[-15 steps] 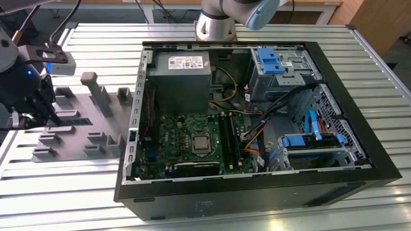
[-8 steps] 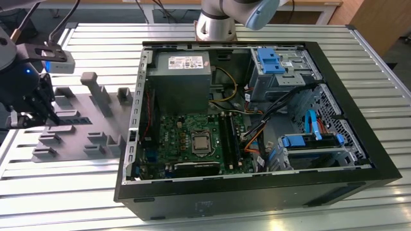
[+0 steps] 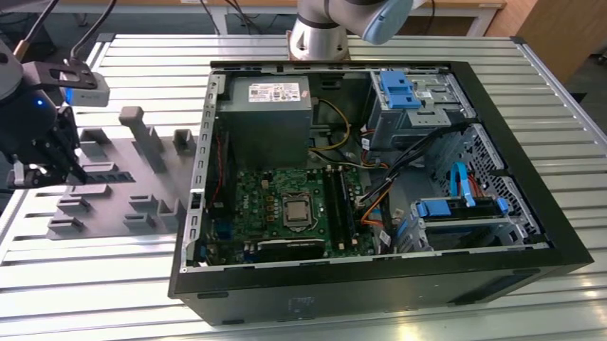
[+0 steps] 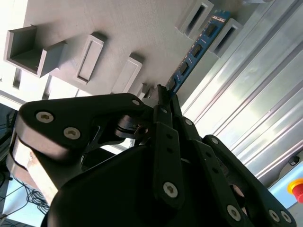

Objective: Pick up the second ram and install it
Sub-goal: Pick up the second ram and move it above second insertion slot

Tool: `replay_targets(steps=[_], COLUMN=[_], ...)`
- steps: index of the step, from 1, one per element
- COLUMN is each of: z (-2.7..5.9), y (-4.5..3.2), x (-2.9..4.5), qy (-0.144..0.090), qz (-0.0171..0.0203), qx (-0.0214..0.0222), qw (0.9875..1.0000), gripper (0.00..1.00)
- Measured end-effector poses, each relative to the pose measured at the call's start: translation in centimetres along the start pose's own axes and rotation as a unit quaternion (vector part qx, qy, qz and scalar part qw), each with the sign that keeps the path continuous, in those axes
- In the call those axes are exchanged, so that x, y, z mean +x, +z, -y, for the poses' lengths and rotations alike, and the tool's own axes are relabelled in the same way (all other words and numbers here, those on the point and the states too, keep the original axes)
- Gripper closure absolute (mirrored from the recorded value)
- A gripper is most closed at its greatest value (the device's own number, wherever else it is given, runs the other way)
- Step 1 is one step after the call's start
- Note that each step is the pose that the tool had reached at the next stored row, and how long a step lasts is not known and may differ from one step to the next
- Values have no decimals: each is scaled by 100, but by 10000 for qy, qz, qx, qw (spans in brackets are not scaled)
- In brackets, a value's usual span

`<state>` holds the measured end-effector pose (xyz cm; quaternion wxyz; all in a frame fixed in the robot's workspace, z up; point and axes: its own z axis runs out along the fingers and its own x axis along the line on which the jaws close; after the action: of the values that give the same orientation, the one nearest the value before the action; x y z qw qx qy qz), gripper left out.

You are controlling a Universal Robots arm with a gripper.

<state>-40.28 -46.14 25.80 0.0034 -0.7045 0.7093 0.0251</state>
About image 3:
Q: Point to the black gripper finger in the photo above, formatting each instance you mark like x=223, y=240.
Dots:
x=67, y=128
x=61, y=160

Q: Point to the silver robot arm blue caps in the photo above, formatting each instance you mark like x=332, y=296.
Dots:
x=312, y=32

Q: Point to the black RAM slot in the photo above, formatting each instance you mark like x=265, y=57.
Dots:
x=334, y=206

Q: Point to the grey parts rack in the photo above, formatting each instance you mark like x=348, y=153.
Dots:
x=119, y=156

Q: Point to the green motherboard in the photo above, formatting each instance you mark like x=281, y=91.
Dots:
x=256, y=184

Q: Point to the grey power supply unit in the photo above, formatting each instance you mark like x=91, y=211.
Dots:
x=265, y=135

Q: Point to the silver CPU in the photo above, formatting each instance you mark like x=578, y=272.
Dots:
x=298, y=209

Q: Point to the metal CPU socket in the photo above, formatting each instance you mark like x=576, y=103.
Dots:
x=298, y=224

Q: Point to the black graphics card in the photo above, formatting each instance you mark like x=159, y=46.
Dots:
x=289, y=250

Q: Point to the black PC case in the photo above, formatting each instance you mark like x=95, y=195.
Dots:
x=332, y=287

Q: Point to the grey metal drive cage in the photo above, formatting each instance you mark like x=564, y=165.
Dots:
x=427, y=119

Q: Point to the hard disk in blue carrier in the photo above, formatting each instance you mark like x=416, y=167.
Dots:
x=438, y=209

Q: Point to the metal disk bay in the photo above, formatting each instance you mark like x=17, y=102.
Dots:
x=470, y=222

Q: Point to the wooden cabinet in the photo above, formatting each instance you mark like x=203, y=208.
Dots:
x=564, y=32

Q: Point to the blue drive bay bracket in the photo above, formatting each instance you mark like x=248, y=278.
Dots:
x=395, y=89

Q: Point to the wooden desk white frame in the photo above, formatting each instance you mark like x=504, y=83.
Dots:
x=464, y=4

